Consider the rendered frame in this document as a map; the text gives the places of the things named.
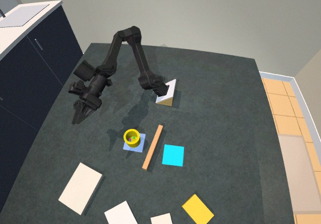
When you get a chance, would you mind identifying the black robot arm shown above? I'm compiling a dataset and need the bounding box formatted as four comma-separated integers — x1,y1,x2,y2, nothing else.
68,26,169,98

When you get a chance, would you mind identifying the light wooden flat bar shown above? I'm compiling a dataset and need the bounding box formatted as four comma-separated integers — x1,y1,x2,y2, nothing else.
142,125,163,171

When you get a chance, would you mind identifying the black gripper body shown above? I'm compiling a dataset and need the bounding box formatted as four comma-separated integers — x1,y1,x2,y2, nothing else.
73,84,102,109

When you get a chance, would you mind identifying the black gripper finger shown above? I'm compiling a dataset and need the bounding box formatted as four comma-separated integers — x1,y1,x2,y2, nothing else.
72,105,81,125
76,100,97,124

